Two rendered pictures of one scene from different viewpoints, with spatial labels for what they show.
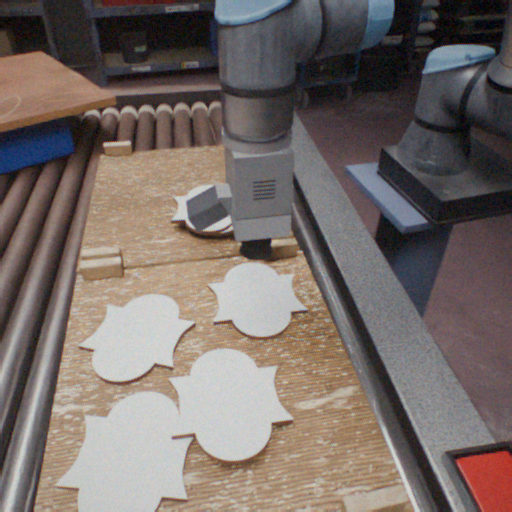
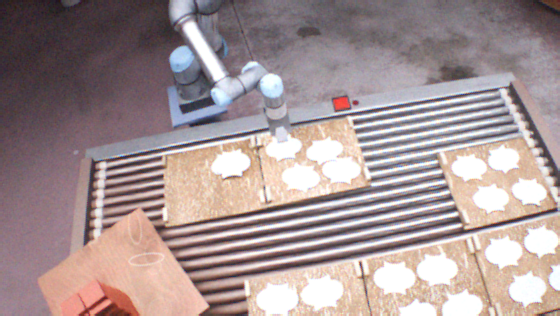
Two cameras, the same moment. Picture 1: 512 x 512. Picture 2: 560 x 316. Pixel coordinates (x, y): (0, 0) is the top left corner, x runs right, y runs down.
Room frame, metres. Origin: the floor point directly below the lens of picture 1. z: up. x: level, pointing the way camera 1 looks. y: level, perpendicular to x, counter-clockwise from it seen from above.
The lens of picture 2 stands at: (0.27, 1.15, 2.51)
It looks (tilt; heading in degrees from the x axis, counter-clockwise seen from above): 55 degrees down; 280
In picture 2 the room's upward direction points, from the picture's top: 11 degrees counter-clockwise
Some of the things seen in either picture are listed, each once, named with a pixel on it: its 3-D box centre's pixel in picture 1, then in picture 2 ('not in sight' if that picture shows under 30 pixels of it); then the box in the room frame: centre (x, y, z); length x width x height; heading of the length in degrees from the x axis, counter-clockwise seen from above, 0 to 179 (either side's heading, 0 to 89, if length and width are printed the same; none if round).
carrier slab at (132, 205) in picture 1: (184, 196); (212, 181); (0.76, 0.13, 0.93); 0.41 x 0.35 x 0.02; 10
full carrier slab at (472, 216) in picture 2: not in sight; (498, 179); (-0.40, 0.21, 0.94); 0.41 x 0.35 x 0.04; 9
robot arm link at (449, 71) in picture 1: (455, 82); (185, 63); (0.90, -0.40, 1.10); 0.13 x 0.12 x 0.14; 35
